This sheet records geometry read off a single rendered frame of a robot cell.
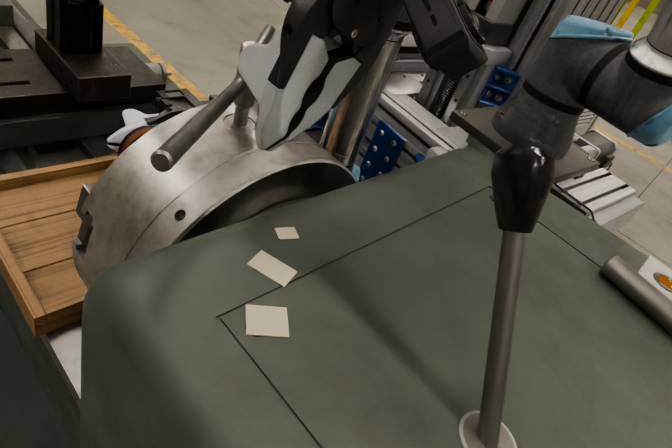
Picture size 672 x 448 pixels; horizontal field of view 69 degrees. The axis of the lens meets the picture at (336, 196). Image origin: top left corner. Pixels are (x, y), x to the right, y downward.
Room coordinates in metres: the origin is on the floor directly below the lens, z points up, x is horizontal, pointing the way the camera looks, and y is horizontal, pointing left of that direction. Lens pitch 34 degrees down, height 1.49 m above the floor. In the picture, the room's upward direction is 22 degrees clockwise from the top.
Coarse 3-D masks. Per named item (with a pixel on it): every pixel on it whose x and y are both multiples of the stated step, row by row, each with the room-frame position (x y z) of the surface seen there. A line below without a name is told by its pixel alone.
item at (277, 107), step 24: (264, 48) 0.32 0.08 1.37; (312, 48) 0.30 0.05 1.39; (240, 72) 0.32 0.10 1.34; (264, 72) 0.31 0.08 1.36; (312, 72) 0.31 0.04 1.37; (264, 96) 0.29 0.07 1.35; (288, 96) 0.29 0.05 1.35; (264, 120) 0.29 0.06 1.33; (288, 120) 0.30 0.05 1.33; (264, 144) 0.30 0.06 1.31
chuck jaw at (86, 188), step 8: (88, 184) 0.39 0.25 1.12; (88, 192) 0.37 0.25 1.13; (80, 200) 0.38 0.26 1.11; (80, 208) 0.37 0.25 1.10; (80, 216) 0.37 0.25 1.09; (88, 216) 0.34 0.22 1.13; (88, 224) 0.34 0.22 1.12; (80, 232) 0.34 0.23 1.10; (88, 232) 0.34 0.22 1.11; (80, 240) 0.34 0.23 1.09; (88, 240) 0.33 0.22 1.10
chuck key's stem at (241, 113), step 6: (246, 42) 0.43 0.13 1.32; (252, 42) 0.44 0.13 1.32; (240, 48) 0.42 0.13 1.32; (246, 90) 0.42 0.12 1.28; (240, 96) 0.42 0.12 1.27; (246, 96) 0.42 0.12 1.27; (252, 96) 0.43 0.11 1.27; (234, 102) 0.43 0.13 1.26; (240, 102) 0.42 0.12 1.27; (246, 102) 0.42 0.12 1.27; (252, 102) 0.43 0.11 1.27; (240, 108) 0.43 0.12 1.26; (246, 108) 0.43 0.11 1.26; (234, 114) 0.43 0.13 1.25; (240, 114) 0.43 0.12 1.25; (246, 114) 0.43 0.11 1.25; (234, 120) 0.43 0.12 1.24; (240, 120) 0.43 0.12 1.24; (246, 120) 0.43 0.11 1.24; (240, 126) 0.43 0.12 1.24
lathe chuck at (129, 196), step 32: (160, 128) 0.40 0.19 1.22; (224, 128) 0.42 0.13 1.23; (128, 160) 0.37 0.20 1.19; (192, 160) 0.37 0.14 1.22; (224, 160) 0.38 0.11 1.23; (96, 192) 0.35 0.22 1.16; (128, 192) 0.34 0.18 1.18; (160, 192) 0.34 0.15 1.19; (96, 224) 0.33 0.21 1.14; (128, 224) 0.32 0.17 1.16; (96, 256) 0.31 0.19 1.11
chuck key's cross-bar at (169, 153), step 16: (272, 32) 0.52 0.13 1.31; (240, 80) 0.39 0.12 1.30; (224, 96) 0.33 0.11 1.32; (208, 112) 0.28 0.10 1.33; (192, 128) 0.24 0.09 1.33; (208, 128) 0.27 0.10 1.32; (176, 144) 0.21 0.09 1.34; (192, 144) 0.23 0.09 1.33; (160, 160) 0.20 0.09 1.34; (176, 160) 0.21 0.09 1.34
